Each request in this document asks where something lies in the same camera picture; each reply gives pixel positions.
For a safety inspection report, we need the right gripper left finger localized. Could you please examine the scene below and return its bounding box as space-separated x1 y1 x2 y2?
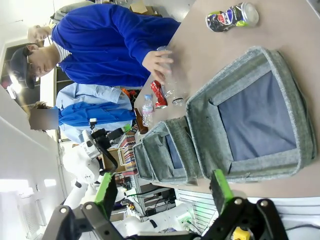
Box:
43 172 127 240

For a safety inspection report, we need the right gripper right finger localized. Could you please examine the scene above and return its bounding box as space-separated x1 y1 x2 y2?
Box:
199 169 290 240

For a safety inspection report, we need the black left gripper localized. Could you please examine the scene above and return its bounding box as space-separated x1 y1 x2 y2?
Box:
90 123 133 153

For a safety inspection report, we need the crushed red can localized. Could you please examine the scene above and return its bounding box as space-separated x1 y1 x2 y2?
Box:
149 79 168 110

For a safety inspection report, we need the crushed clear plastic bottle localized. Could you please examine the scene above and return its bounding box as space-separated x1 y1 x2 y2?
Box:
156 46 187 107

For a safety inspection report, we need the person's left forearm blue sleeve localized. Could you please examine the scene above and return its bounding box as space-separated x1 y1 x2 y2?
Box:
129 21 182 66

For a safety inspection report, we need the small grey fabric basket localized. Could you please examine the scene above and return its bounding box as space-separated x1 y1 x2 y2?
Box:
133 116 201 186

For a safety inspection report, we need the large grey fabric basket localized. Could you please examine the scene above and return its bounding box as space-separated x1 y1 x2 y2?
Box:
185 45 318 184

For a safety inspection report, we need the crushed Pepsi can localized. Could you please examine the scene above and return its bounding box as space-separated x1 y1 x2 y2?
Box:
205 1 260 33

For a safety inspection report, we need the person's left hand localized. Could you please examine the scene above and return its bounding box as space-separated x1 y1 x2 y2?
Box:
142 48 175 85

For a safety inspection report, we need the zigzag patterned bag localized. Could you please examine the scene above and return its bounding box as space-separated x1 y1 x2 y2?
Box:
117 134 138 176

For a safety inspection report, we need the brown glass bottle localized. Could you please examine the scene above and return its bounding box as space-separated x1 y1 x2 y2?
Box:
133 107 149 135

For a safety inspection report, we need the slatted aluminium base panel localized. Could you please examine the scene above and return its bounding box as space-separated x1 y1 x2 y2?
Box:
173 187 221 227

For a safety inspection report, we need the open brown cardboard box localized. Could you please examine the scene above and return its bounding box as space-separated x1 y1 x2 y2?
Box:
101 147 127 174

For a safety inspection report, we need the small labelled water bottle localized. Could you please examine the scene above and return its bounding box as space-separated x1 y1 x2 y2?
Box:
141 93 154 128

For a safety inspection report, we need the person in light blue shirt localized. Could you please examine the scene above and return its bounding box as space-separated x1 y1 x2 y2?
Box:
28 82 137 145

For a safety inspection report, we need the white control box green light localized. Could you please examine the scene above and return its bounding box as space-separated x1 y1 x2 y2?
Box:
176 202 200 230

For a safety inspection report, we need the yellow emergency stop box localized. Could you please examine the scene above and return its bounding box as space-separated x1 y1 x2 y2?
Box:
233 226 251 240

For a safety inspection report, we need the person in blue sweater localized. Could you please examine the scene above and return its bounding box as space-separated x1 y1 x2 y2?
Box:
9 3 182 91

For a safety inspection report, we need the dark baseball cap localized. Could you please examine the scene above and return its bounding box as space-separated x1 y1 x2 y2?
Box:
9 44 37 90

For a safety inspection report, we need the folded cardboard box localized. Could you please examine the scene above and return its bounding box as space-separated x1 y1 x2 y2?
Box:
128 0 156 16

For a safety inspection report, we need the blond person in grey top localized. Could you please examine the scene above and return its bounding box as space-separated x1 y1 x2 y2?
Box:
26 0 97 45

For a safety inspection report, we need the white wire rack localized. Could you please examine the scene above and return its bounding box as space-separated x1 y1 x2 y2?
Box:
118 146 136 167

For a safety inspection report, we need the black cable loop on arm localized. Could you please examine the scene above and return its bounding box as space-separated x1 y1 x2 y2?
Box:
99 146 119 174

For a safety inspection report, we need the long black cable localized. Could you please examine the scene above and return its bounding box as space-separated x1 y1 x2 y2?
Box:
284 223 320 232

